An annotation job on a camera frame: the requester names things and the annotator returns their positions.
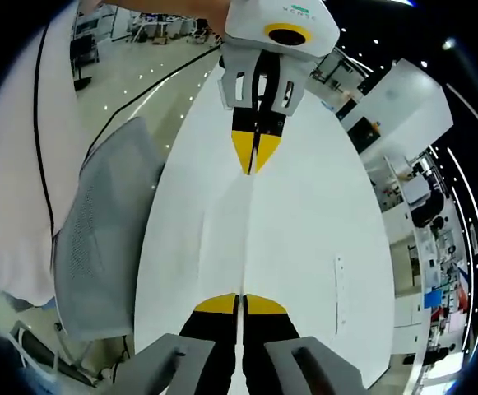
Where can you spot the white square pillar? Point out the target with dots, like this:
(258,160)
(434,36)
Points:
(407,107)

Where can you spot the black cabinet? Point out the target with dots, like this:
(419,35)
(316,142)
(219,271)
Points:
(366,133)

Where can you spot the grey mesh chair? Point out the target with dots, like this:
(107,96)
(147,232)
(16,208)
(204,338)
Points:
(98,226)

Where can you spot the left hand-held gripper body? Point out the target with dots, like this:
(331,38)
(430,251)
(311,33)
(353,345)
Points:
(255,20)

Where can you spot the person's white shirt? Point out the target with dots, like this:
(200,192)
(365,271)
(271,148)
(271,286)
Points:
(8,185)

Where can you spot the black monitor on stand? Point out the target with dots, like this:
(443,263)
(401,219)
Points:
(83,53)

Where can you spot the thin clear strip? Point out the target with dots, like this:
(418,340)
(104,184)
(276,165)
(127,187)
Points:
(339,288)

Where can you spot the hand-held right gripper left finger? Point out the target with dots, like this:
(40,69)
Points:
(205,354)

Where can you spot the blue box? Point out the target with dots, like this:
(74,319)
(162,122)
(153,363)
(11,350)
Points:
(433,298)

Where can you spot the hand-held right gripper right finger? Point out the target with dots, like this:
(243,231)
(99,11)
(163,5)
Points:
(271,354)

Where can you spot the clear food packaging bag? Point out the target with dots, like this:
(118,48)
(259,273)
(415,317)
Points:
(238,234)

